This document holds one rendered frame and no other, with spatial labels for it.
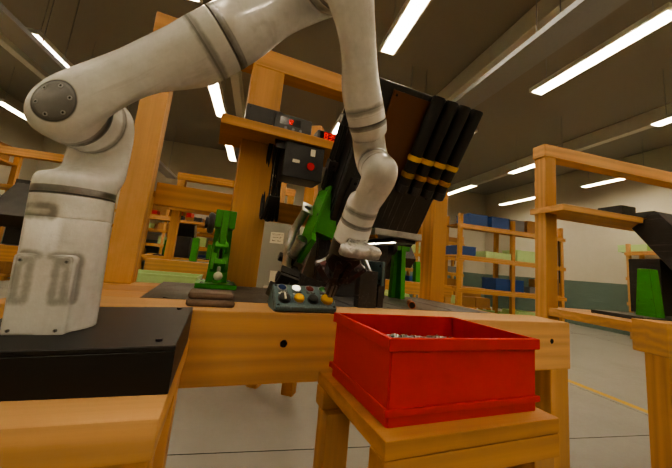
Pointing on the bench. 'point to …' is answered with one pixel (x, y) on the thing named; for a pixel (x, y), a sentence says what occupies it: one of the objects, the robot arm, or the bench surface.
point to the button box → (299, 302)
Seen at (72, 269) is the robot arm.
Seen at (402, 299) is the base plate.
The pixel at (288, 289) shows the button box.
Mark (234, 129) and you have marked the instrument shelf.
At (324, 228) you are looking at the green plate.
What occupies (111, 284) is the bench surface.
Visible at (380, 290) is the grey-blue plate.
